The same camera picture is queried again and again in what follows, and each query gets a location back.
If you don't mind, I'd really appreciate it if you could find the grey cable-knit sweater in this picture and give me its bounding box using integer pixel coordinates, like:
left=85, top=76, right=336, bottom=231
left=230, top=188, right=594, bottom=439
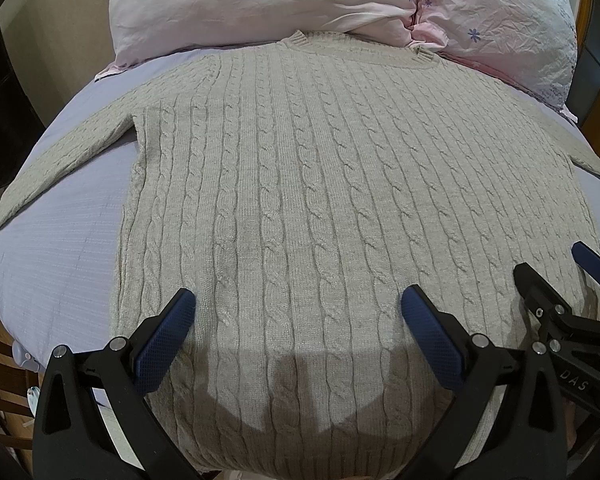
left=0, top=30, right=600, bottom=479

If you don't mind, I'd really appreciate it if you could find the dark wooden bedside furniture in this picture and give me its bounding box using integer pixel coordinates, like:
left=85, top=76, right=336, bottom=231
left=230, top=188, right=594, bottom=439
left=0, top=321, right=38, bottom=478

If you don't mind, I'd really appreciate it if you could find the lavender bed sheet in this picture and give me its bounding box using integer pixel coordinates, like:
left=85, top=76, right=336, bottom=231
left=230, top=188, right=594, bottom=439
left=0, top=46, right=600, bottom=470

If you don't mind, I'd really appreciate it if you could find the wooden headboard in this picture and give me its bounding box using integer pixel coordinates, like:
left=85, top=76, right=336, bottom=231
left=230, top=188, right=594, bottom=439
left=571, top=0, right=600, bottom=156

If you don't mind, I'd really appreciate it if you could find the pink floral right pillow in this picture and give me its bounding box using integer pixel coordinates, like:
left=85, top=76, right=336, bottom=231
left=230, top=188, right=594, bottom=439
left=412, top=0, right=578, bottom=110

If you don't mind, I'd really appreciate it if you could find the pink floral pillow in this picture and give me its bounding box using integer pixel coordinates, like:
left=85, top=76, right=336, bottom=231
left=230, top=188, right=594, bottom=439
left=102, top=0, right=416, bottom=76
left=412, top=0, right=578, bottom=110

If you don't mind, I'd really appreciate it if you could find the pink floral left pillow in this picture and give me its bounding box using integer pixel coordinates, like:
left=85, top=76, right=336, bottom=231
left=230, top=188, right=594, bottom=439
left=102, top=0, right=416, bottom=76

